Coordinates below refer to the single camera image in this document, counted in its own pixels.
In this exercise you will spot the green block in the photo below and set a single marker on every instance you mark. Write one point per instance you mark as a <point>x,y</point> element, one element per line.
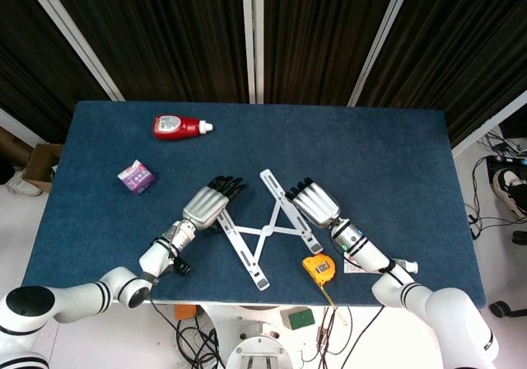
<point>301,319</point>

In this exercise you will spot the white shoe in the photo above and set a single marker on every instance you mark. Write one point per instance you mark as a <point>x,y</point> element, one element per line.
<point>22,183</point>

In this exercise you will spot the blue carpet table cover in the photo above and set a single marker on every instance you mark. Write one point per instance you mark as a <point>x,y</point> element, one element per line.
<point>370,150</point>

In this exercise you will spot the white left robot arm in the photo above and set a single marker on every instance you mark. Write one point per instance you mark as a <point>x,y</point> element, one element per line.
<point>74,292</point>

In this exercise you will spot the small purple carton box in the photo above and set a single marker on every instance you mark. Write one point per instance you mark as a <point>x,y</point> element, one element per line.
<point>136,177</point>

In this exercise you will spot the white folding stand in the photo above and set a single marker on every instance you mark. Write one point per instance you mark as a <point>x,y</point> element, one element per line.
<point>265,232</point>

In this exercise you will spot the white frame post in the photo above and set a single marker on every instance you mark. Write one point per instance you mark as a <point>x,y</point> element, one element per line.
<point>252,35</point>
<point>70,31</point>
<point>490,124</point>
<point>381,39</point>

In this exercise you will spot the black and white sneaker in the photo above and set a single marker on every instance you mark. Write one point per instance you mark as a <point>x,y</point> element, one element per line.
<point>510,190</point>

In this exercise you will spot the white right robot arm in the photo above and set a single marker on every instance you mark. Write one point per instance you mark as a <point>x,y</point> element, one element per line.
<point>453,307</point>

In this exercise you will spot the red bottle with white cap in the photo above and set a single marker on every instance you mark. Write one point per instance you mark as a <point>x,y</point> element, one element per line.
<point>181,127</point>

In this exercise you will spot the dark brown curtain panel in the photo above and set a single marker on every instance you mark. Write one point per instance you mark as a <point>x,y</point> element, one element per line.
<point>321,35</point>
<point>465,48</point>
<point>29,56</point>
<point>164,35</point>

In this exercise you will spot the yellow tape measure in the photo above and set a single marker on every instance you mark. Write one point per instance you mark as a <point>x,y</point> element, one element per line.
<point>319,267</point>

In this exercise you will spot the black chair caster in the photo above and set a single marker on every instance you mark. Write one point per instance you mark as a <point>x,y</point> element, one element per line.
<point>500,309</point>

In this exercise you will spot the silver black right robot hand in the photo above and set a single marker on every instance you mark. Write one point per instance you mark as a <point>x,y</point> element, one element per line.
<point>317,202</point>

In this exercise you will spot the white floral toothpaste tube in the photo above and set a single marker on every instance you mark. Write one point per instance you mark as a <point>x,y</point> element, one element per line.
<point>411,267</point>

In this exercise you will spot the brown cardboard box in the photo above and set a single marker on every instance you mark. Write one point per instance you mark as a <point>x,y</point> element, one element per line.
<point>41,167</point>

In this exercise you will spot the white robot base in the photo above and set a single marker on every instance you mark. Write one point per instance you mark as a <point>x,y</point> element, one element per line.
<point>255,348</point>

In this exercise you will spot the orange block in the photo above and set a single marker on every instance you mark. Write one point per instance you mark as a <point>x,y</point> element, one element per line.
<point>185,312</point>

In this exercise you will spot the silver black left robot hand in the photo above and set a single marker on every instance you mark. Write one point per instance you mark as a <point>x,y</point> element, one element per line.
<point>206,206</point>

